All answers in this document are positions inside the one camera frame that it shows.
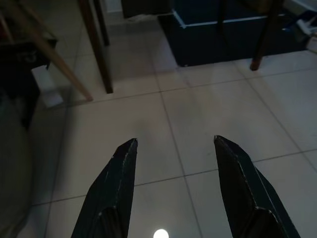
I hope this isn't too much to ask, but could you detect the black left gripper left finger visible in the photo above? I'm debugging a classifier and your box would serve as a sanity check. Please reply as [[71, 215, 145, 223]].
[[71, 138, 138, 238]]

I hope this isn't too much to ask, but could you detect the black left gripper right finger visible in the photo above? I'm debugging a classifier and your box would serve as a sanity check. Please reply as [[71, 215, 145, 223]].
[[214, 135, 302, 238]]

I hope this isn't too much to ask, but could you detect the white box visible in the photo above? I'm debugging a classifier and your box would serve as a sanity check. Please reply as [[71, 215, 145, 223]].
[[31, 64, 64, 108]]

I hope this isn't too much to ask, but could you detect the light wooden table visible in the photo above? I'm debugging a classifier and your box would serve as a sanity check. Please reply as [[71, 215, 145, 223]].
[[13, 0, 94, 102]]

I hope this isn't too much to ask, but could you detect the dark wooden chair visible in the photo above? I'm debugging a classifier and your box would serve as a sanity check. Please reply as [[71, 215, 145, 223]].
[[217, 0, 284, 71], [78, 0, 114, 94]]

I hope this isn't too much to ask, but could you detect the black fabric bag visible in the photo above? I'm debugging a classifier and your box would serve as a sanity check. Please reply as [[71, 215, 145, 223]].
[[0, 39, 59, 130]]

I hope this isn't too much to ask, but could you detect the dark blue box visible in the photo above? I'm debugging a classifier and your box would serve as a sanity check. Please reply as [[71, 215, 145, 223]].
[[158, 0, 309, 67]]

